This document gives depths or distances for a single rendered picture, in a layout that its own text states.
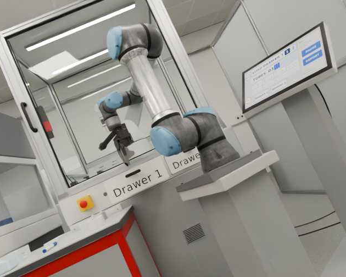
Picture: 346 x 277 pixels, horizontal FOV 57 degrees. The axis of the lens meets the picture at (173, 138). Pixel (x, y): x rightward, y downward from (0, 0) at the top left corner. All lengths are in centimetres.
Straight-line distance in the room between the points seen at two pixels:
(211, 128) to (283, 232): 44
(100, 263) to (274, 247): 63
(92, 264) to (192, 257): 74
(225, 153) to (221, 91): 439
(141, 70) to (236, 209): 59
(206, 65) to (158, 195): 401
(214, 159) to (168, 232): 80
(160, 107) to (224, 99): 437
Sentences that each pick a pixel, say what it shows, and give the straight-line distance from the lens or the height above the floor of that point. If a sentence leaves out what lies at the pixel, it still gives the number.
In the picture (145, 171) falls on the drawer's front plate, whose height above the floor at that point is 89.
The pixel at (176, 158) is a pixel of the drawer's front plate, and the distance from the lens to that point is 180.
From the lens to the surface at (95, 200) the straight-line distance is 185.
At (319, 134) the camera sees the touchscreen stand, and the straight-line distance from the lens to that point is 179.
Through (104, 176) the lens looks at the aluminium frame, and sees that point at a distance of 184.
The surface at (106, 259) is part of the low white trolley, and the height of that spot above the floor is 65.
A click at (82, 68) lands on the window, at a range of 198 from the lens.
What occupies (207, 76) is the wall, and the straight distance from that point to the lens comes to 552.
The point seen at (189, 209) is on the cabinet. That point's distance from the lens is 183.
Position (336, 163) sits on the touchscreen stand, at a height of 53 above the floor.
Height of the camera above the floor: 86
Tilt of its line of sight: 4 degrees up
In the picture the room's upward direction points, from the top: 25 degrees counter-clockwise
